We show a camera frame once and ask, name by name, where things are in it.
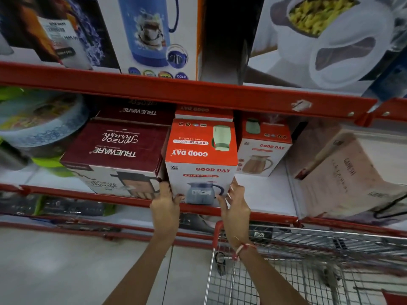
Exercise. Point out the person's left hand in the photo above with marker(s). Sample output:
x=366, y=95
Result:
x=165, y=215

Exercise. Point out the person's right hand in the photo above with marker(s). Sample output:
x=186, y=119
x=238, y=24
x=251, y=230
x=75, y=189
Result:
x=237, y=222

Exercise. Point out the person's right thumb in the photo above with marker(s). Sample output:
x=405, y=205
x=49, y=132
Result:
x=222, y=203

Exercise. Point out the person's left thumb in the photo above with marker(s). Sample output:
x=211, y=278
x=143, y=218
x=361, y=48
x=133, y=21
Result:
x=179, y=199

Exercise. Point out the orange box with blue jug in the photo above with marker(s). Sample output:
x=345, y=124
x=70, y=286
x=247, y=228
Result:
x=201, y=146

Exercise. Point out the person's right forearm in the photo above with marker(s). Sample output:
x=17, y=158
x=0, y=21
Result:
x=270, y=279

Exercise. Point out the person's left forearm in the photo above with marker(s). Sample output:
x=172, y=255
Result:
x=143, y=273

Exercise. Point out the red thread wrist band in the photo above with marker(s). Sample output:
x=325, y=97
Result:
x=242, y=248

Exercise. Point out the orange box with brown jug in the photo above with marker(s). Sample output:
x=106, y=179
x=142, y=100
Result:
x=264, y=146

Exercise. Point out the maroon box with brown jug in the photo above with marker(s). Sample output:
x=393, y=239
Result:
x=117, y=149

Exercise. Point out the maroon flask box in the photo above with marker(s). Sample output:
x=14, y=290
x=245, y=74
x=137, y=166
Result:
x=136, y=111

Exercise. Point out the dark packet with green edge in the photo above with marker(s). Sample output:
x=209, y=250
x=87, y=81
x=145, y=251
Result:
x=63, y=206

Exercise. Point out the pale pink cardboard box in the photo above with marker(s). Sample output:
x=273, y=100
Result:
x=337, y=177

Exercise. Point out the torn white label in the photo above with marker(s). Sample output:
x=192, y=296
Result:
x=301, y=105

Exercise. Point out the green plastic container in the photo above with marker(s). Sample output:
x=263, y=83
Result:
x=52, y=165

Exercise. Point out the round blue patterned casserole pack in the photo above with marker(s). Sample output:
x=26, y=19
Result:
x=38, y=120

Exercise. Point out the white box with blue flask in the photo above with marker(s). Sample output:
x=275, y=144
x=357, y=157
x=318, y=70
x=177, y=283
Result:
x=152, y=34

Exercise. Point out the grey steel container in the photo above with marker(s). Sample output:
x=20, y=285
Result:
x=11, y=158

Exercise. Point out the white casserole picture box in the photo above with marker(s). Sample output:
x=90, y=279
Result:
x=321, y=44

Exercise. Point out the white price sticker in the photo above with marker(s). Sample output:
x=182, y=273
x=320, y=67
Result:
x=65, y=44

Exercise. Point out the dark box with fruit print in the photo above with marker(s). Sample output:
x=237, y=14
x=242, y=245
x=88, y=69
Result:
x=22, y=31

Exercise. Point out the red metal shelf rail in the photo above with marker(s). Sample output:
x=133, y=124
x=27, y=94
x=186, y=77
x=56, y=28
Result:
x=95, y=198
x=190, y=92

